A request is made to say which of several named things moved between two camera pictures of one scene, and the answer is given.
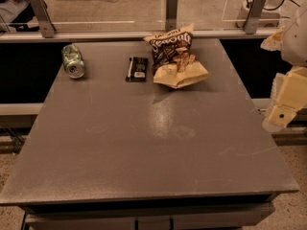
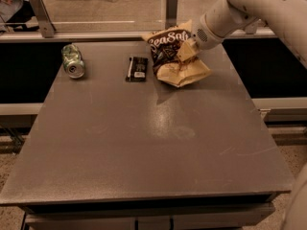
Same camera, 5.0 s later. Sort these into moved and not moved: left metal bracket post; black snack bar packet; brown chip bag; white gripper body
Moved: white gripper body
Not moved: left metal bracket post; black snack bar packet; brown chip bag
